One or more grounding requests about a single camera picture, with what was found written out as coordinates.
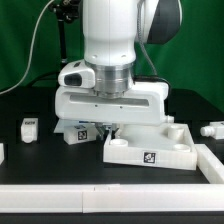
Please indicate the white sheet with blue tags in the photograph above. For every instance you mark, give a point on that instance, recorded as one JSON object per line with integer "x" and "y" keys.
{"x": 62, "y": 125}

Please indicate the black camera stand pole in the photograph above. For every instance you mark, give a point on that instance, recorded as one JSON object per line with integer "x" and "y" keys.
{"x": 66, "y": 11}

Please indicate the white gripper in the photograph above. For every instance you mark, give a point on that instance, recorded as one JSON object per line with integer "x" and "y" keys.
{"x": 143, "y": 104}

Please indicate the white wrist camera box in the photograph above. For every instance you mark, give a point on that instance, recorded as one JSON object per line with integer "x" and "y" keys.
{"x": 77, "y": 74}

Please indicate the white square table top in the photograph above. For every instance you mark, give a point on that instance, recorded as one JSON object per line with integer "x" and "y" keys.
{"x": 169, "y": 145}

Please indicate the white L-shaped obstacle fence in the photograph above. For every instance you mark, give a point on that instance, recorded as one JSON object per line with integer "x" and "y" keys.
{"x": 122, "y": 197}

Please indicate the white part at left edge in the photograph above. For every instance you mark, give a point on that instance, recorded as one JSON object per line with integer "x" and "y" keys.
{"x": 1, "y": 153}

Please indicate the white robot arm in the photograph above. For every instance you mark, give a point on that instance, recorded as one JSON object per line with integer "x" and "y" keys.
{"x": 101, "y": 88}

